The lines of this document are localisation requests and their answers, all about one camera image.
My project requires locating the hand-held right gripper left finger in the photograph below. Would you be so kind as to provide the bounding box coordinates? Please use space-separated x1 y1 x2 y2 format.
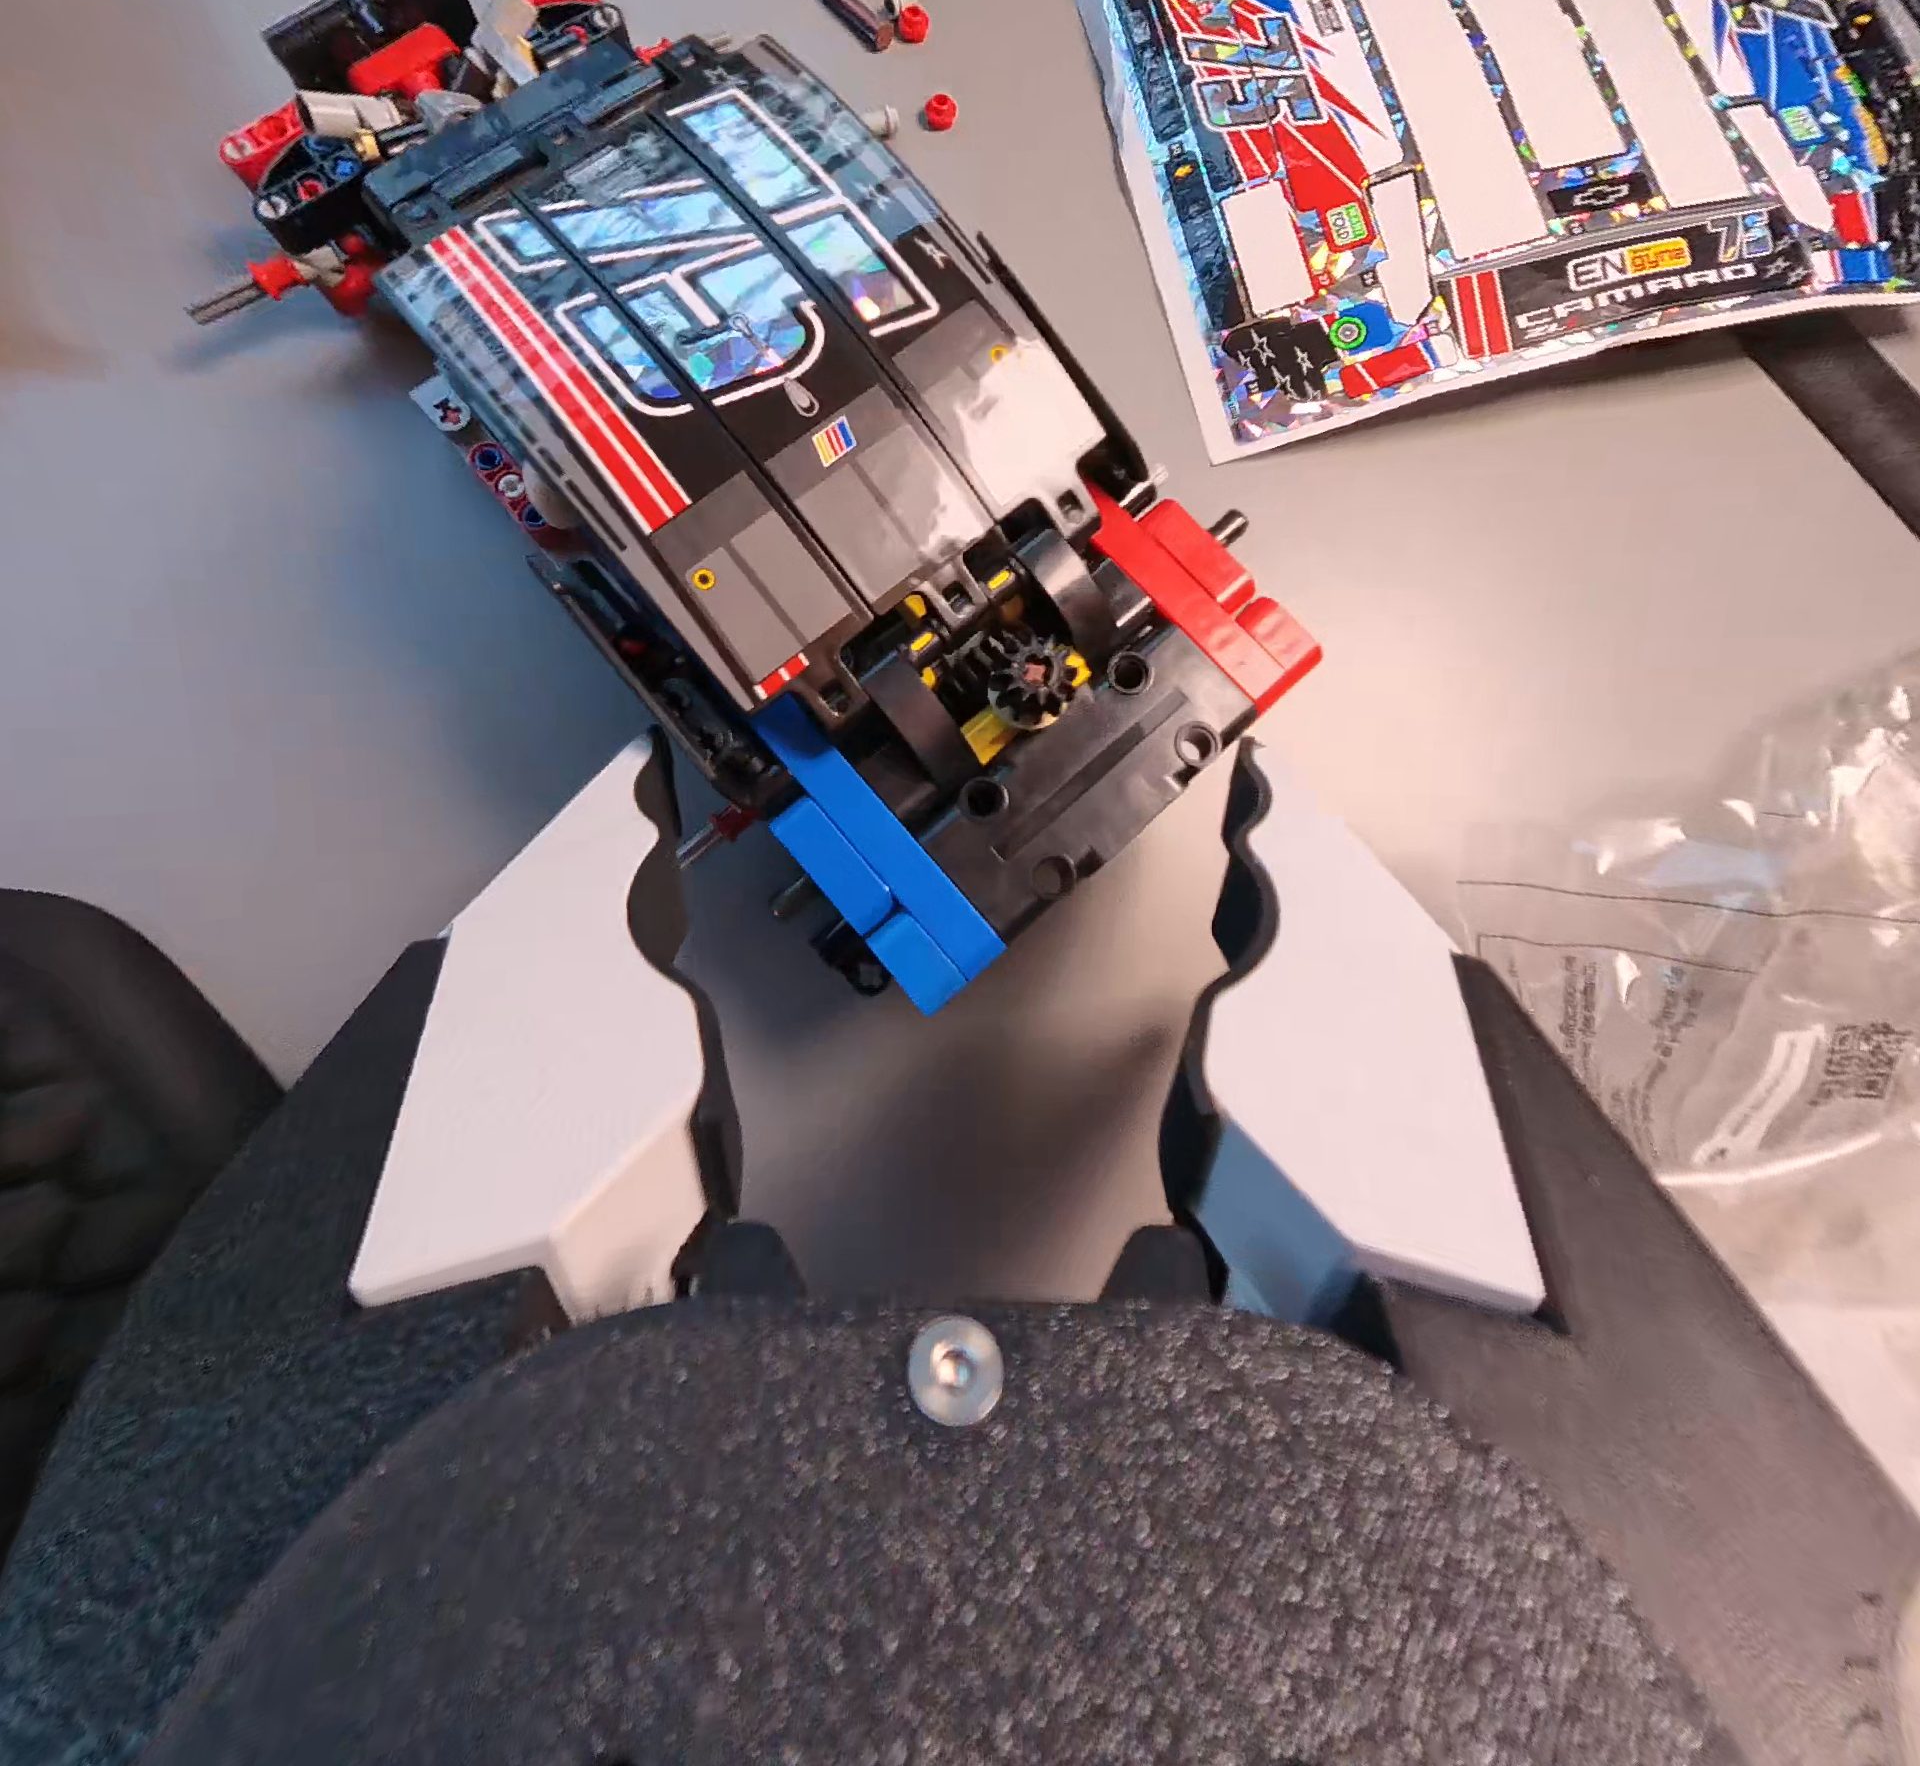
348 730 746 1329

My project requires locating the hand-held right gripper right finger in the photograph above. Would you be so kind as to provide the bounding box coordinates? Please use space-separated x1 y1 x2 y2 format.
1160 739 1550 1329

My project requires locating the lego race car model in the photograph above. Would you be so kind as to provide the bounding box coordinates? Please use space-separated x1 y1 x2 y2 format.
188 0 1325 1018

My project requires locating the heap of clear plastic bags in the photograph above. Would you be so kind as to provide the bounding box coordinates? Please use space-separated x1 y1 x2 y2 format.
1447 655 1920 1497

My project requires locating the black textured cushion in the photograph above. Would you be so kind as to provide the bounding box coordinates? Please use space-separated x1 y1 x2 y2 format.
0 884 288 1551

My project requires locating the holographic sticker sheet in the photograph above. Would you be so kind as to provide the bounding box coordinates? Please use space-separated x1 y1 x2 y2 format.
1058 0 1920 465

